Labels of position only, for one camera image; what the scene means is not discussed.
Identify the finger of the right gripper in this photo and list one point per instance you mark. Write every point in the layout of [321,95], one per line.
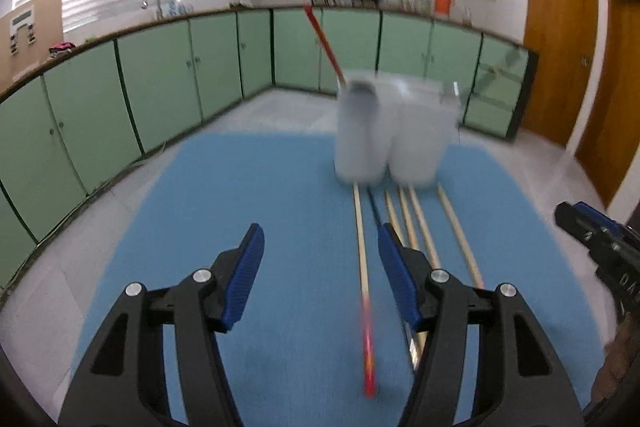
[588,226]

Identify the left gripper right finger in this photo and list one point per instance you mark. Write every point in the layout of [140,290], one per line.
[520,380]

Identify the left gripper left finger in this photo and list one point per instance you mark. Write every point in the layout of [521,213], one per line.
[121,379]

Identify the plain wooden chopstick three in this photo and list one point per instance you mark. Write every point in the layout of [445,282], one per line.
[425,230]

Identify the plain wooden chopstick two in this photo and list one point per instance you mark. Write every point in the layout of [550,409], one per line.
[406,215]

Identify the red-topped wooden chopstick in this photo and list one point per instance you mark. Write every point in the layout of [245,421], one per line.
[309,12]

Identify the plain wooden chopstick four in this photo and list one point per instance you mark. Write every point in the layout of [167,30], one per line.
[459,234]

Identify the green lower kitchen cabinets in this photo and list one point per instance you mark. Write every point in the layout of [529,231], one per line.
[82,121]

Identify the right hand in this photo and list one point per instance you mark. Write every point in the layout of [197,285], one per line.
[619,355]

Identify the wooden door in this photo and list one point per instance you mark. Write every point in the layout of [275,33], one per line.
[611,138]
[563,33]

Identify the blue table mat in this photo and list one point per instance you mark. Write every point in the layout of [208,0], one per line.
[296,356]

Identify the metal spoon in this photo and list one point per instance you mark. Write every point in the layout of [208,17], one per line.
[450,93]

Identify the white two-compartment utensil holder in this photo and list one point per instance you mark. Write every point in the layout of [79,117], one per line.
[392,125]

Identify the glass jars on counter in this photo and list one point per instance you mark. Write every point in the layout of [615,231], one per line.
[426,8]

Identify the pink cloth on counter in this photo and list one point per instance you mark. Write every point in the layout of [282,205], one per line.
[61,49]

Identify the cardboard box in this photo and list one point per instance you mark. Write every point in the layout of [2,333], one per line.
[27,35]

